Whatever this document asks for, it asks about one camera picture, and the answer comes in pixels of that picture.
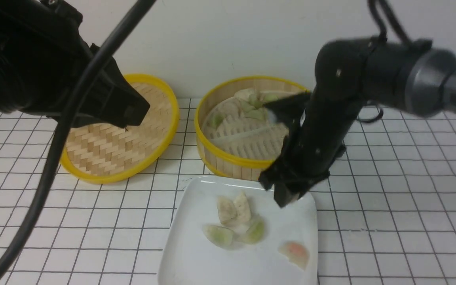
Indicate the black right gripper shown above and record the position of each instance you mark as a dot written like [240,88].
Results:
[316,128]

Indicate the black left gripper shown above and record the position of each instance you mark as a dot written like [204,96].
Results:
[42,57]

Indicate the white steamed dumpling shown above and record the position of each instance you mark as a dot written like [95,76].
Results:
[242,207]

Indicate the pink steamed dumpling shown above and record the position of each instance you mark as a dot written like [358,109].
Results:
[296,253]

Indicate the pale green steamed dumpling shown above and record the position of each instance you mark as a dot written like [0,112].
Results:
[218,235]

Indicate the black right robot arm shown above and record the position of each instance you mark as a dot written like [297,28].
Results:
[389,69]

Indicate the white square plate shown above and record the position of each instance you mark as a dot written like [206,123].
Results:
[189,258]

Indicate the green dumpling in steamer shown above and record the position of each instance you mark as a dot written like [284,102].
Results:
[255,108]

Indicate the bamboo steamer basket yellow rim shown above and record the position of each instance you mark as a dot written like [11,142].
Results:
[217,161]

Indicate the white dumpling in steamer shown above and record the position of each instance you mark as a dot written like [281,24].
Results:
[246,95]

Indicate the white grid tablecloth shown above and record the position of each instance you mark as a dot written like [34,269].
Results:
[385,216]

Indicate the woven bamboo steamer lid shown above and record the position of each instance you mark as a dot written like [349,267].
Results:
[104,153]

